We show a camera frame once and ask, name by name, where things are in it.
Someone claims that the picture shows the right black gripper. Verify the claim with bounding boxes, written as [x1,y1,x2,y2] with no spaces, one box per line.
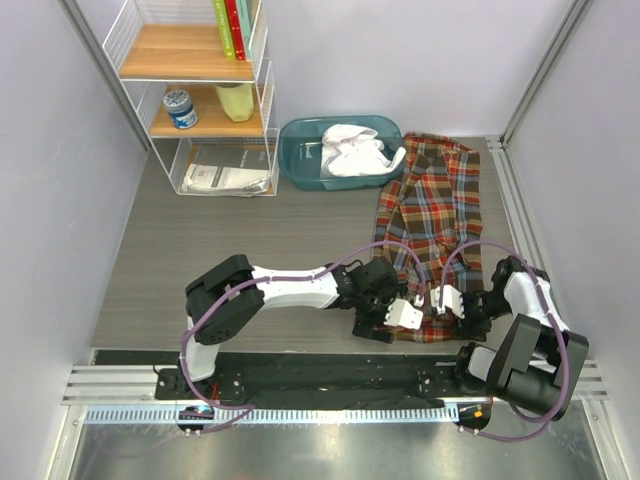
[450,290,513,342]

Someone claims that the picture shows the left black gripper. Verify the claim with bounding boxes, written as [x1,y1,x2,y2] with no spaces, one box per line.
[353,285,408,343]

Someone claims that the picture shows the plaid flannel long sleeve shirt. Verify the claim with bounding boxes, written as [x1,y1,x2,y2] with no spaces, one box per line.
[373,133,490,343]

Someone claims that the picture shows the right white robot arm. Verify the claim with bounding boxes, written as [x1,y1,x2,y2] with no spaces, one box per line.
[445,255,589,421]

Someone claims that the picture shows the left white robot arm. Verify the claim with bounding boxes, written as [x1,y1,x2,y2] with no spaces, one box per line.
[177,254,408,399]

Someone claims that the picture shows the white long sleeve shirt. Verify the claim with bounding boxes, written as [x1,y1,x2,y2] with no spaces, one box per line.
[320,124,406,178]

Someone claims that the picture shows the teal plastic basin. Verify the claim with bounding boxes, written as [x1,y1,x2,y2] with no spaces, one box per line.
[277,115,405,191]

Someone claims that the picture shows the grey white booklet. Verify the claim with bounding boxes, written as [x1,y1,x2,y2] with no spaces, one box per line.
[182,145,270,196]

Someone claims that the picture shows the yellow plastic container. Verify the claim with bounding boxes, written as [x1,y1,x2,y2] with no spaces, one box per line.
[215,83,254,122]

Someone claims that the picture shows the blue white jar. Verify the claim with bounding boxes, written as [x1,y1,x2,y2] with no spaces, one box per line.
[163,89,198,130]

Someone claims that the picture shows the red book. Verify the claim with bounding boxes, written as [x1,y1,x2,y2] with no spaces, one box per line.
[225,0,246,61]

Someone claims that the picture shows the teal book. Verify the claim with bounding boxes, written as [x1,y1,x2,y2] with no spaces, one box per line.
[236,0,254,53]

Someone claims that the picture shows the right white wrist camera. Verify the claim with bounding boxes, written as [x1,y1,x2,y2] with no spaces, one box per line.
[430,285,465,319]

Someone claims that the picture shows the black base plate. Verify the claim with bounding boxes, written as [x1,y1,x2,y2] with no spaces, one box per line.
[154,352,487,408]

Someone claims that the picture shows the white slotted cable duct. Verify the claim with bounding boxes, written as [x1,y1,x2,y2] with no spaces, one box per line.
[84,404,459,427]

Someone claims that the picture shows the white wire wooden shelf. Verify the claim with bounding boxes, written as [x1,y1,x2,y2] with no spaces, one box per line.
[102,1,279,197]

